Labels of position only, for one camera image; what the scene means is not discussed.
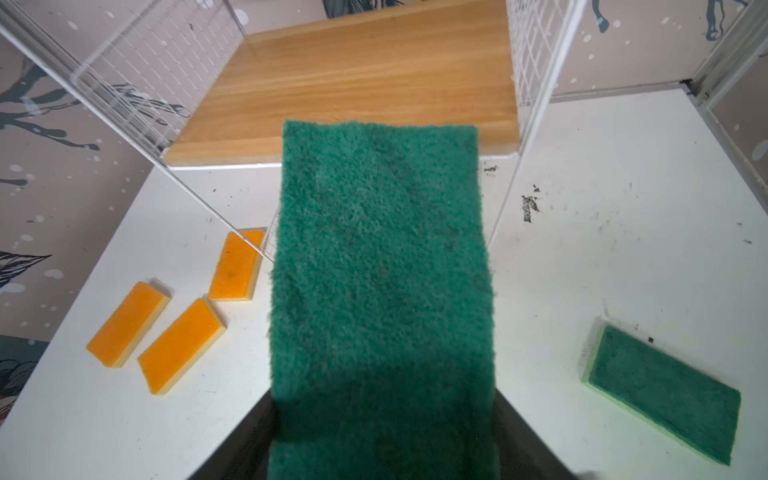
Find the orange sponge far left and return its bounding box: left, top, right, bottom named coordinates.
left=86, top=281, right=171, bottom=368

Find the orange sponge near shelf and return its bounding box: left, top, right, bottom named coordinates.
left=208, top=228, right=266, bottom=302

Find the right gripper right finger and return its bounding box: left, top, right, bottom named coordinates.
left=493, top=390, right=577, bottom=480

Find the dark green sponge right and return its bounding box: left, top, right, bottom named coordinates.
left=582, top=324, right=742, bottom=466

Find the white wire three-tier shelf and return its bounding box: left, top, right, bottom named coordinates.
left=0, top=0, right=589, bottom=265

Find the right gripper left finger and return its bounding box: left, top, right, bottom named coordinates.
left=190, top=390, right=278, bottom=480

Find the top wooden shelf board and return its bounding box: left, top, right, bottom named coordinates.
left=164, top=1, right=520, bottom=167

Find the orange sponge middle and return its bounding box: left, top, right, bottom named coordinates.
left=138, top=298, right=226, bottom=396

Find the dark green sponge carried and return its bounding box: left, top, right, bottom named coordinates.
left=268, top=121, right=500, bottom=479

